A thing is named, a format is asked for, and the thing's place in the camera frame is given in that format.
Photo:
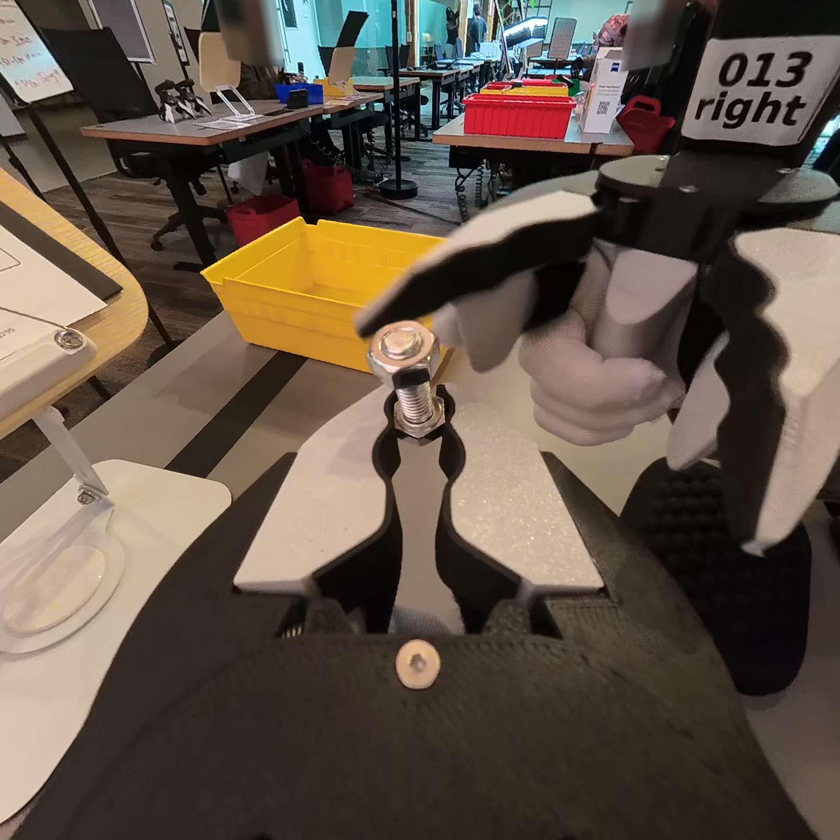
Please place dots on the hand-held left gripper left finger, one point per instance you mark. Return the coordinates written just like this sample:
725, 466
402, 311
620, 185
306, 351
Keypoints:
315, 518

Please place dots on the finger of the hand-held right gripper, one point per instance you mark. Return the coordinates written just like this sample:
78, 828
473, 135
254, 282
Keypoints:
814, 315
512, 223

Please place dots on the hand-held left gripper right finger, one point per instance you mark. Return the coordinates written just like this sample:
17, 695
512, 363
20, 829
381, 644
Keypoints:
518, 518

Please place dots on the silver hex nut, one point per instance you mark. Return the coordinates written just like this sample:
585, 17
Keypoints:
415, 403

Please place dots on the silver hex bolt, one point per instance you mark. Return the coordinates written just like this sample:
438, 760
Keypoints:
380, 367

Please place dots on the yellow plastic bin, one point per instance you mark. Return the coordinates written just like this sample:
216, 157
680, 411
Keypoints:
275, 315

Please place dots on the person's right hand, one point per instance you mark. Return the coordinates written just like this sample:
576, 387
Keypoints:
590, 394

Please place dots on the long grey desk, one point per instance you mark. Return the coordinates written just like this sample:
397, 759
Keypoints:
512, 145

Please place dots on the red plastic bin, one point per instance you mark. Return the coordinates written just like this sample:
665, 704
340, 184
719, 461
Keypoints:
518, 118

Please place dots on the white printed box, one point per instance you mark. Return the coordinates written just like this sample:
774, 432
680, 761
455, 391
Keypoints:
600, 98

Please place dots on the black floor pole stand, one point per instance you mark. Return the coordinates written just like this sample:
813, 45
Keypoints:
398, 190

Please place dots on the black textured wrist pad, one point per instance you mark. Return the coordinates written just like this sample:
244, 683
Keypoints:
695, 558

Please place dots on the red floor bin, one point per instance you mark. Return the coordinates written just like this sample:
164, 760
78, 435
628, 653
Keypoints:
328, 187
262, 220

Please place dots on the beige document stand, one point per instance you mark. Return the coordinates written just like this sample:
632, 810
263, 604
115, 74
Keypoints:
341, 65
213, 72

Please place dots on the small blue bin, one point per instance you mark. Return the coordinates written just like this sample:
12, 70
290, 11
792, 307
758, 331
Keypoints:
315, 92

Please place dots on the clear plastic disc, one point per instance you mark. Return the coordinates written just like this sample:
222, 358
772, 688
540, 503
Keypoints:
52, 590

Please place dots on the white page ledge bar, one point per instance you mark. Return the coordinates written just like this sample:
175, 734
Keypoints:
39, 374

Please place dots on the spare black grippers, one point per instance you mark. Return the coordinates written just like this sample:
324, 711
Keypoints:
180, 98

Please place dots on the printed instruction sheet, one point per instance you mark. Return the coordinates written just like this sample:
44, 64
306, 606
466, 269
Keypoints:
39, 289

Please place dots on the grey desk wood edge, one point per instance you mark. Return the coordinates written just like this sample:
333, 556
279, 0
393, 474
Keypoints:
164, 128

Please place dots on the framed sign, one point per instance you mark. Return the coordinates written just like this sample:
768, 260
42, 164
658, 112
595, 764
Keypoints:
124, 26

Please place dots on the whiteboard easel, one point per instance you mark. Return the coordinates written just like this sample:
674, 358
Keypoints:
33, 52

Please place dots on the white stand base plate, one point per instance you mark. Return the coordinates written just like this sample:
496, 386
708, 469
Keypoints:
170, 512

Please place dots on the white stand bracket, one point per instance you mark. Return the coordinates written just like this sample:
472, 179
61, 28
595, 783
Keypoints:
65, 446

